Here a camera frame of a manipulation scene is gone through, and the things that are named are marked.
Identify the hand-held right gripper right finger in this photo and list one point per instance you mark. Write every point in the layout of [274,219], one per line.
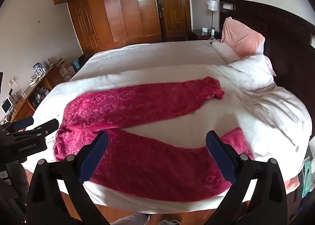
[221,158]

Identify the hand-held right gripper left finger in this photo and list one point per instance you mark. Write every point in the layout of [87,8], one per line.
[96,158]

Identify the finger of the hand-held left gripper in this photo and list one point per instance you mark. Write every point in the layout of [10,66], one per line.
[48,126]
[23,123]

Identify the red fleece blanket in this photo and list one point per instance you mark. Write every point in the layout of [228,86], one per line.
[137,166]

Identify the small white monitor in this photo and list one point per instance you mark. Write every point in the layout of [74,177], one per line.
[6,105]

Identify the wooden side desk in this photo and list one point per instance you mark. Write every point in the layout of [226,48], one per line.
[49,77]

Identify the electric kettle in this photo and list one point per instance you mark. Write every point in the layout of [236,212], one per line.
[38,70]

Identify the cardboard box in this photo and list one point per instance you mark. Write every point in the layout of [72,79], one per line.
[66,70]

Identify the blue bin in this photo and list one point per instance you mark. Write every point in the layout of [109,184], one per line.
[75,65]

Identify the white duvet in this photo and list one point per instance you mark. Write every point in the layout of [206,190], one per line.
[265,107]

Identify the person's grey trouser leg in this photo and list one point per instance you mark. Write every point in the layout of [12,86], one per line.
[130,219]

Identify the person's white shoe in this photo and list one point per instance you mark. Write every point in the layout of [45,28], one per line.
[169,222]

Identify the teal bag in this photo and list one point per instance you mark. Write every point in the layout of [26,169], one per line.
[307,180]

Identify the white pillow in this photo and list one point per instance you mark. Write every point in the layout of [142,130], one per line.
[225,51]

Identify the bed with white sheet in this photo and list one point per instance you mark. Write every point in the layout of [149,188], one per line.
[152,55]

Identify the pink pillow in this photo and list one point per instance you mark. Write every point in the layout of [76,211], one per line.
[241,38]

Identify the dark wooden nightstand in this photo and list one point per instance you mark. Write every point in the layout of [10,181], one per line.
[196,34]

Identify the brown wooden wardrobe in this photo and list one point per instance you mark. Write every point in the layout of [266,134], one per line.
[123,6]

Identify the dark wooden headboard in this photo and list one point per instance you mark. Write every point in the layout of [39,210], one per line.
[283,25]

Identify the white bedside lamp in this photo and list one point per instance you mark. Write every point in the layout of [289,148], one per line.
[212,5]

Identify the brown wooden door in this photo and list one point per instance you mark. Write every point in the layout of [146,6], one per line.
[173,8]

